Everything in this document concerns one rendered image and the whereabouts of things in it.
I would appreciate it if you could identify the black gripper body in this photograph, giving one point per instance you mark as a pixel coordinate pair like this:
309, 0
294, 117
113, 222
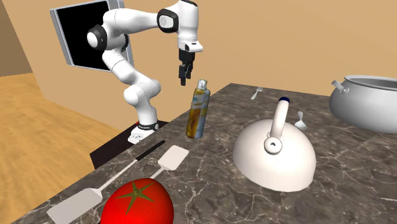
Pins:
186, 56

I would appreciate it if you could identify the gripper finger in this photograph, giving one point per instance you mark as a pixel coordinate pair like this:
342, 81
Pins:
189, 70
183, 77

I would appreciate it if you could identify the yellow spray bottle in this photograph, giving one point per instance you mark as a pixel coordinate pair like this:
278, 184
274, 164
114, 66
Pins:
198, 111

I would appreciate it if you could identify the grey framed black wall screen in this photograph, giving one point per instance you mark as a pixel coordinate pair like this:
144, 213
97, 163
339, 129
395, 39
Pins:
77, 34

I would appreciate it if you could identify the white spatula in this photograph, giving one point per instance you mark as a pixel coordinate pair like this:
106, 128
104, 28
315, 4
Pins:
173, 156

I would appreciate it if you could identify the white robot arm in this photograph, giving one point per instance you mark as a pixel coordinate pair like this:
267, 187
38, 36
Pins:
141, 83

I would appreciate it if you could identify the white spoon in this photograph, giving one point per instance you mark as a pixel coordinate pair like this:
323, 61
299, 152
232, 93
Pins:
300, 124

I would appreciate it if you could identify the white kettle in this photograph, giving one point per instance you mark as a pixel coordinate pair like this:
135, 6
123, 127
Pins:
279, 161

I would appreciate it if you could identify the silver fork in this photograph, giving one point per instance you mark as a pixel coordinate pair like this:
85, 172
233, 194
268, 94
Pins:
256, 93

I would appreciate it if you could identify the grey cooking pot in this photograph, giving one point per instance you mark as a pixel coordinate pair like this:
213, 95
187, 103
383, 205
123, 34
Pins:
363, 105

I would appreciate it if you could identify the red tomato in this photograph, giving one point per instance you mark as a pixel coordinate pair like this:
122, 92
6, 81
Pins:
139, 208

